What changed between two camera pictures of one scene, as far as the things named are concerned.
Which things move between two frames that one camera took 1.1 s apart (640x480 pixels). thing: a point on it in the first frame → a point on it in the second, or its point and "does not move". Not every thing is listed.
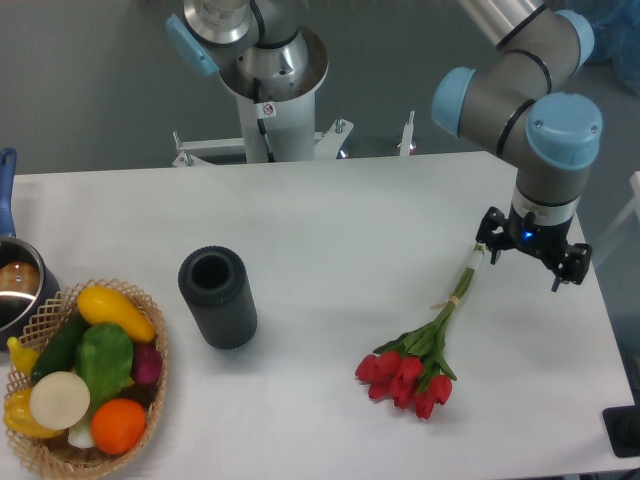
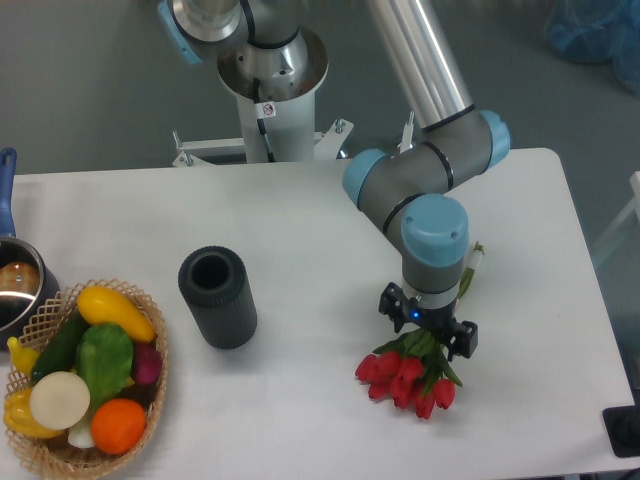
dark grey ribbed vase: x=216 y=283 does not move
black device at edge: x=623 y=428 does not move
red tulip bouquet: x=413 y=370 does not move
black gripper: x=543 y=242 → x=440 y=322
